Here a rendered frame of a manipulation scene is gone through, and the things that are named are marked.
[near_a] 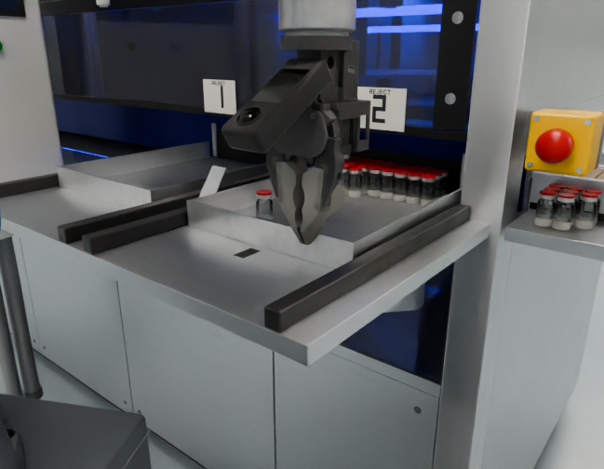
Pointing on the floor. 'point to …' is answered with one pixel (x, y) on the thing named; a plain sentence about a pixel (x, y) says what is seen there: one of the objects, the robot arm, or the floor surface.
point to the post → (494, 109)
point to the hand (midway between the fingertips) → (302, 234)
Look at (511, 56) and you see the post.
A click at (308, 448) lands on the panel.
